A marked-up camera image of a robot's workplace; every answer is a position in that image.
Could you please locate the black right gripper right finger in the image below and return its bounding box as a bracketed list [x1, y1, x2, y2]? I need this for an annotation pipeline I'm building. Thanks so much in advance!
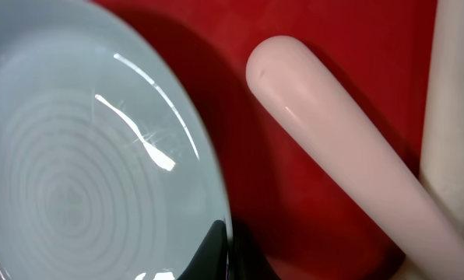
[231, 220, 280, 280]

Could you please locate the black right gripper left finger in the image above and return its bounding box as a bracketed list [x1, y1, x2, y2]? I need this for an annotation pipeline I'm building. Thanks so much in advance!
[178, 220, 228, 280]

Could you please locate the light blue plate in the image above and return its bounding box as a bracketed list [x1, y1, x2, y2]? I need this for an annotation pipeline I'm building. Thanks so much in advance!
[0, 1, 232, 280]

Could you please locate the pink plastic fork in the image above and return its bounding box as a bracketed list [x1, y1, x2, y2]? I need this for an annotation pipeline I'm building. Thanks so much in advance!
[245, 36, 464, 279]

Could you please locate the cream plastic spoon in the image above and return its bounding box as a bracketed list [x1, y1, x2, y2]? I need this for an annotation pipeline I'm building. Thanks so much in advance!
[381, 0, 464, 279]

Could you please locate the red serving tray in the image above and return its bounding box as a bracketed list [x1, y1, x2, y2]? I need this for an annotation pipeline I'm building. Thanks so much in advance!
[104, 0, 437, 279]

